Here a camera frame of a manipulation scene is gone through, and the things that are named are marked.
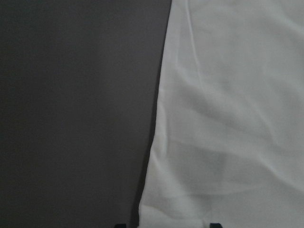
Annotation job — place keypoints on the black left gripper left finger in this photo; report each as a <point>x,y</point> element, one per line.
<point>120,226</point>

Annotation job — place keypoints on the beige long-sleeve printed shirt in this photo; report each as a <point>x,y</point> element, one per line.
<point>228,146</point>

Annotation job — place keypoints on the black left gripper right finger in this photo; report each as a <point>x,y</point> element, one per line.
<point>214,225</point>

